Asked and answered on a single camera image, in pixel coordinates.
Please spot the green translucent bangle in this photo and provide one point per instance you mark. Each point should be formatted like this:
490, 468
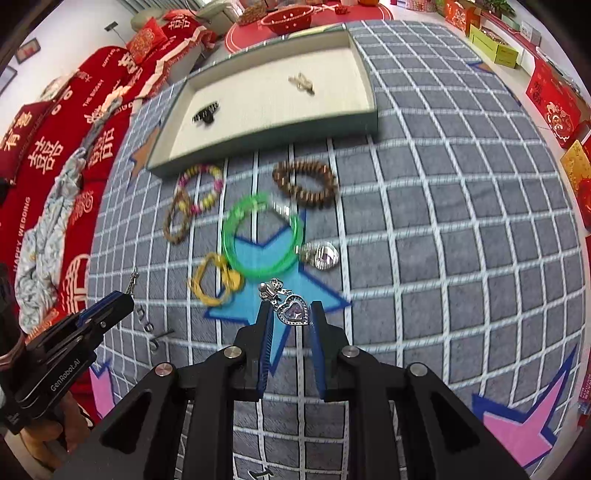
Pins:
228, 240

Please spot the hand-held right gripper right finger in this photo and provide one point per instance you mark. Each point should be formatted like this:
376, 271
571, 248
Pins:
318, 360

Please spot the wall picture frame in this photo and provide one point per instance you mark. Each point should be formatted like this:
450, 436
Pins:
27, 50

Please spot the red patterned cushion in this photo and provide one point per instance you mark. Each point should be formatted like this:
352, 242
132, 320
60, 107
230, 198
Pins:
144, 39

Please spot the yellow green gift box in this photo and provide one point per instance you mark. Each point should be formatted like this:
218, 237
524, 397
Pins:
496, 48

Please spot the silver heart pendant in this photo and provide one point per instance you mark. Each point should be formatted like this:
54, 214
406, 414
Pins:
292, 310

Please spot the small silver hook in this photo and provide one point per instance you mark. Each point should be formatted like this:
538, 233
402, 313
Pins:
144, 321
157, 342

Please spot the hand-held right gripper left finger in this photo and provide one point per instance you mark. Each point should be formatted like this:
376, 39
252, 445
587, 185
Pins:
267, 355

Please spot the grey braided cloth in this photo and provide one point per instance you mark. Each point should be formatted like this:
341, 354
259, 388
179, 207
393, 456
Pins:
64, 184

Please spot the gold packet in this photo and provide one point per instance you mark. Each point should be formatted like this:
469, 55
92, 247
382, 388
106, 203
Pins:
577, 161

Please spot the black hair claw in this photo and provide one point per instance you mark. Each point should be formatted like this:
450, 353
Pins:
206, 114

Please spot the beige lined jewelry tray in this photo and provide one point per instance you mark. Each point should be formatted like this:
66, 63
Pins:
286, 87

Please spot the person's left hand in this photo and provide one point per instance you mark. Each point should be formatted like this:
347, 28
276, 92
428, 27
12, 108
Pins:
51, 434

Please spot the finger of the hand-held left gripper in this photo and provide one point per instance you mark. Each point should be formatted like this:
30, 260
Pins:
64, 339
108, 308

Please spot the red colander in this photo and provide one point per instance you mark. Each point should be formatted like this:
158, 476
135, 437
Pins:
286, 22

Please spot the large red gift box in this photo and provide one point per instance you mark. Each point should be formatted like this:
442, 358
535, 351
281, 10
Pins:
556, 104

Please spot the grey grid star tablecloth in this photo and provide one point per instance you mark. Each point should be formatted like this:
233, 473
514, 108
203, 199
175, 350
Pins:
461, 207

